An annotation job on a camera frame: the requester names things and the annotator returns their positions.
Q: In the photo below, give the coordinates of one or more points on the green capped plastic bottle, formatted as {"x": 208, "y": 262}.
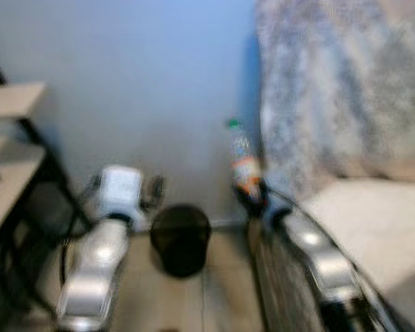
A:
{"x": 243, "y": 169}

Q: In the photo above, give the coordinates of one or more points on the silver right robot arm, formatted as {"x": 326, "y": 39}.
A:
{"x": 318, "y": 256}

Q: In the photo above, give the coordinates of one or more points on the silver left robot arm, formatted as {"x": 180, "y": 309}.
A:
{"x": 97, "y": 270}

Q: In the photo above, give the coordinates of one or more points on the black mesh waste bin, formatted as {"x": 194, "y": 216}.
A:
{"x": 180, "y": 242}

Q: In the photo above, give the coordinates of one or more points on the white quilted mattress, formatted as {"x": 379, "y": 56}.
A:
{"x": 373, "y": 221}

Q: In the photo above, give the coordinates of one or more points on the white grey patterned sheet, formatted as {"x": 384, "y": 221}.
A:
{"x": 332, "y": 90}

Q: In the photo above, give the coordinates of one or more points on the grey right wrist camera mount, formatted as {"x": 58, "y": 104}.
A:
{"x": 275, "y": 211}

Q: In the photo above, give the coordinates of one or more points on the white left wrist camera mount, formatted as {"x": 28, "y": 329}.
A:
{"x": 120, "y": 190}

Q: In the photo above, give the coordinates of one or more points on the wooden shelf with black frame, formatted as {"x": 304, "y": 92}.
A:
{"x": 10, "y": 173}

